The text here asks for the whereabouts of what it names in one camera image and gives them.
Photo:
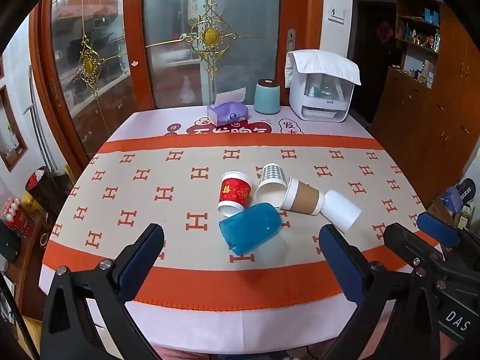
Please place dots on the white folded cloth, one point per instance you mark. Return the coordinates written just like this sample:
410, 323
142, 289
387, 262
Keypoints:
318, 63

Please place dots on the brown sleeve paper cup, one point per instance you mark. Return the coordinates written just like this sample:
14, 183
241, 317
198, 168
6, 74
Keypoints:
303, 197

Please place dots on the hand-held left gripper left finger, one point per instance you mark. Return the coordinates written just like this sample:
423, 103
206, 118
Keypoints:
140, 258

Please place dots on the white countertop appliance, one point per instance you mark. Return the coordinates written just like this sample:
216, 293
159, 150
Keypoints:
322, 103

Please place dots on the wooden picture frame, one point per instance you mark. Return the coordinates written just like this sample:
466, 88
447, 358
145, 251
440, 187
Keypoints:
13, 135

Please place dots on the cardboard box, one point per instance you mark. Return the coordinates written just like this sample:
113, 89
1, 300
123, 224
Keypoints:
437, 210

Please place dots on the red paper cup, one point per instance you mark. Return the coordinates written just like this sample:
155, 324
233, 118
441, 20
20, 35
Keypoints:
234, 193

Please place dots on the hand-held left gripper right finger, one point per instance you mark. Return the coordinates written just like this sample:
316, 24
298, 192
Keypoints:
339, 258

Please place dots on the wooden shelf cabinet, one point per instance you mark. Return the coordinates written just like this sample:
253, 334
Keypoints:
420, 120

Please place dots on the metal mop pole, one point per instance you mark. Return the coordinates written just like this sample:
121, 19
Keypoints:
37, 120

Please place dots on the blue box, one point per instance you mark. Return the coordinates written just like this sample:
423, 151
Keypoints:
452, 199

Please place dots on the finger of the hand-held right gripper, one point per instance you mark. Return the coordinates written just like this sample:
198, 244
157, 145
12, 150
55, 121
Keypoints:
438, 228
405, 238

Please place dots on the checked paper cup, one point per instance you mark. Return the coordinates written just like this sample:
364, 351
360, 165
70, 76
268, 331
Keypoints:
272, 175

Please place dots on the red hanging decoration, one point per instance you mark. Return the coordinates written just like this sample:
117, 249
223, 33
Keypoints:
384, 32

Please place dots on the wooden glass door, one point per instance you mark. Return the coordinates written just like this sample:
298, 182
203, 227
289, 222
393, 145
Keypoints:
93, 82
240, 63

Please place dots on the plain white cup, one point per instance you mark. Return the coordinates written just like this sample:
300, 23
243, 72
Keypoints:
341, 210

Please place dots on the row of small bottles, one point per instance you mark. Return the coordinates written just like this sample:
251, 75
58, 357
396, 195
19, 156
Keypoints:
418, 35

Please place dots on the white wall switch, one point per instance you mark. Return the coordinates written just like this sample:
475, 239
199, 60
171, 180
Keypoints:
336, 14

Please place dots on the dark woven waste basket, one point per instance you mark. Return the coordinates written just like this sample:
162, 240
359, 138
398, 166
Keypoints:
43, 193

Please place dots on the blue plastic cup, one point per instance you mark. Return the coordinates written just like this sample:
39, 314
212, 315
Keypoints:
251, 228

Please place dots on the teal canister with brown lid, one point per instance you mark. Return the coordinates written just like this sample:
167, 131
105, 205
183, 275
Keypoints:
267, 97

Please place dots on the purple tissue pack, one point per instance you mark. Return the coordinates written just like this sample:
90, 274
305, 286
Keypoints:
228, 114

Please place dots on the white plastic bag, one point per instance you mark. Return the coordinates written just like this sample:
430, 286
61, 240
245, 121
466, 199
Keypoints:
186, 90

